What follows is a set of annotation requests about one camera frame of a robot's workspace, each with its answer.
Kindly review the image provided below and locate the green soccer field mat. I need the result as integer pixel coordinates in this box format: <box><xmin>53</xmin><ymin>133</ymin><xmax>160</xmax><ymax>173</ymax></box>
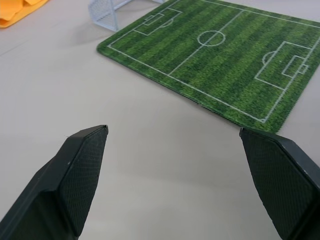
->
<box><xmin>96</xmin><ymin>0</ymin><xmax>320</xmax><ymax>134</ymax></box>

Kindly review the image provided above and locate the orange plastic tray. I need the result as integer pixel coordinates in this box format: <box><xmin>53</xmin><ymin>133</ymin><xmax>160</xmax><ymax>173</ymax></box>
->
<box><xmin>0</xmin><ymin>0</ymin><xmax>48</xmax><ymax>29</ymax></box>

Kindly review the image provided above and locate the white miniature soccer goal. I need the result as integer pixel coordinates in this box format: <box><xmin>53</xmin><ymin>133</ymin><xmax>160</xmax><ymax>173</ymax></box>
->
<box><xmin>88</xmin><ymin>0</ymin><xmax>164</xmax><ymax>32</ymax></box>

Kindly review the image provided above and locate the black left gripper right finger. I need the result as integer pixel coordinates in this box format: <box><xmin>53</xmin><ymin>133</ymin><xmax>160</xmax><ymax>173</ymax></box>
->
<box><xmin>239</xmin><ymin>127</ymin><xmax>320</xmax><ymax>240</ymax></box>

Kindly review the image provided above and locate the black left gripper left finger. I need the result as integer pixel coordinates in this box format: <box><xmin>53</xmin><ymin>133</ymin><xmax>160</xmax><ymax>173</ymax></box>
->
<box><xmin>0</xmin><ymin>124</ymin><xmax>109</xmax><ymax>240</ymax></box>

